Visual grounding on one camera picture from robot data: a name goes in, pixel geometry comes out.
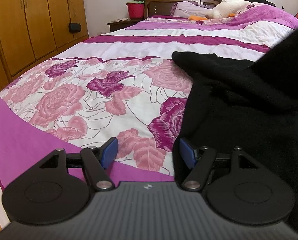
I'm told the black garment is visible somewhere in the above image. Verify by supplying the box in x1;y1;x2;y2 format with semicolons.
172;29;298;231

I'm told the purple white floral bedspread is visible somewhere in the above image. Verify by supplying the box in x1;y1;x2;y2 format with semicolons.
0;3;298;228

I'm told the small black hanging bag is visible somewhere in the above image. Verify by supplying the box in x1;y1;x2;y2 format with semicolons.
68;22;82;34

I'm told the dark wooden nightstand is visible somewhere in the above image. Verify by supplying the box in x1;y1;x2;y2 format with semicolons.
107;19;142;32

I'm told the orange plush piece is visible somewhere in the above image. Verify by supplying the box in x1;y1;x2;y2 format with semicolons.
188;15;208;21

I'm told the lilac pillow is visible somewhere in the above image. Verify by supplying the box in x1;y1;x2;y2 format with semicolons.
170;1;212;18

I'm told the wooden wardrobe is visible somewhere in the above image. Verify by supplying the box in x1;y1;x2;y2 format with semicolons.
0;0;88;91

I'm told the white plush toy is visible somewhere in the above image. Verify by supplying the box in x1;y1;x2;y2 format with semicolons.
205;0;251;19

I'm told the red bucket with green rim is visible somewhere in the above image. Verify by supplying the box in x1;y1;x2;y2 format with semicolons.
126;1;145;20

